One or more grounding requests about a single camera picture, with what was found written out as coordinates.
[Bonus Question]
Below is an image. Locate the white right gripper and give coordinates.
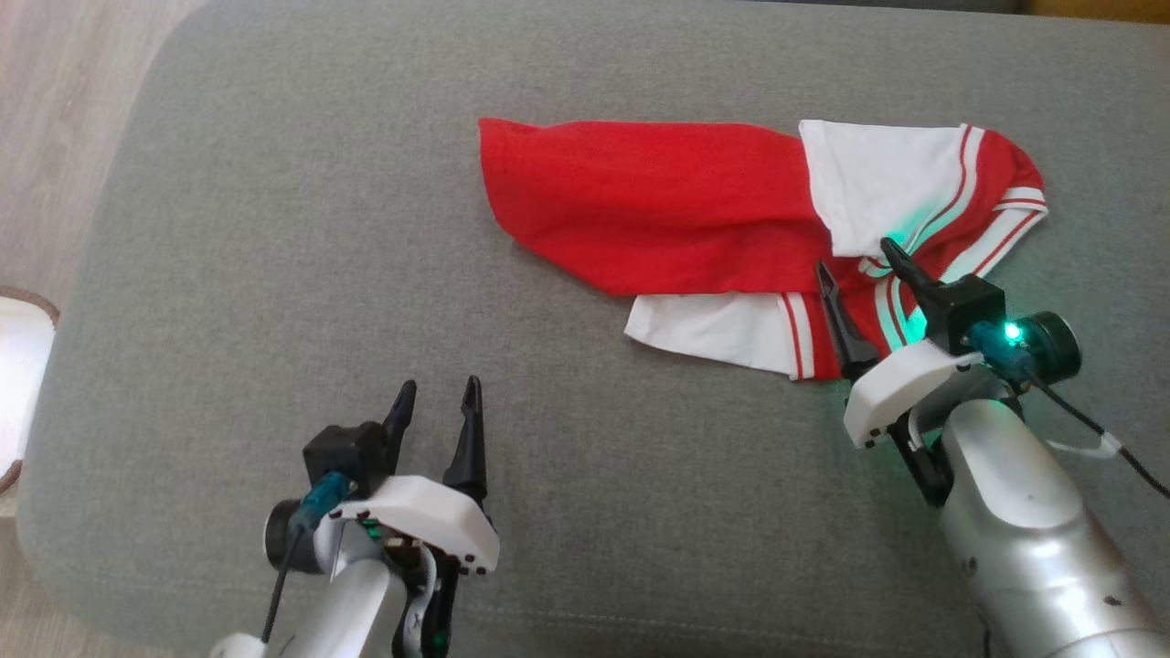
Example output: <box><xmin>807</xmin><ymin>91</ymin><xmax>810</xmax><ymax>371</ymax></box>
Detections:
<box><xmin>814</xmin><ymin>237</ymin><xmax>985</xmax><ymax>505</ymax></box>

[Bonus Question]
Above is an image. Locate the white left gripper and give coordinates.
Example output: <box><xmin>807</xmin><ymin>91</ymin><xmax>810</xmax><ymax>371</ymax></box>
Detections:
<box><xmin>329</xmin><ymin>375</ymin><xmax>502</xmax><ymax>654</ymax></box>

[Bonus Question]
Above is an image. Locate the red and white jersey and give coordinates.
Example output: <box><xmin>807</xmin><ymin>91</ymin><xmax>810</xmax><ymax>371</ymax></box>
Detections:
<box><xmin>477</xmin><ymin>116</ymin><xmax>1050</xmax><ymax>383</ymax></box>

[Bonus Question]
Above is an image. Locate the grey fabric sofa seat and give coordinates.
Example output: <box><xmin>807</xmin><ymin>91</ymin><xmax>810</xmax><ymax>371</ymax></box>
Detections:
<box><xmin>16</xmin><ymin>0</ymin><xmax>1170</xmax><ymax>658</ymax></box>

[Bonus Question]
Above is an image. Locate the grey sofa back cushion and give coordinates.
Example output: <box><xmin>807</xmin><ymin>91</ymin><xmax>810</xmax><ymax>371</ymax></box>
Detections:
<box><xmin>759</xmin><ymin>0</ymin><xmax>1023</xmax><ymax>12</ymax></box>

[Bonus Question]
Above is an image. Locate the white basket with brown rim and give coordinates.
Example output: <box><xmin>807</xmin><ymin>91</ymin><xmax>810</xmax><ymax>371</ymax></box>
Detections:
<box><xmin>0</xmin><ymin>285</ymin><xmax>61</xmax><ymax>495</ymax></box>

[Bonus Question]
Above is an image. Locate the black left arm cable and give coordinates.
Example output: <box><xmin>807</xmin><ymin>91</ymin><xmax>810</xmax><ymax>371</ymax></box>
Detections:
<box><xmin>261</xmin><ymin>471</ymin><xmax>351</xmax><ymax>646</ymax></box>

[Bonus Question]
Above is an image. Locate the white tie on right cable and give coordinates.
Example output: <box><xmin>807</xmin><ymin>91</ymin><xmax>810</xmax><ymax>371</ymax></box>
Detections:
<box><xmin>1047</xmin><ymin>431</ymin><xmax>1123</xmax><ymax>461</ymax></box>

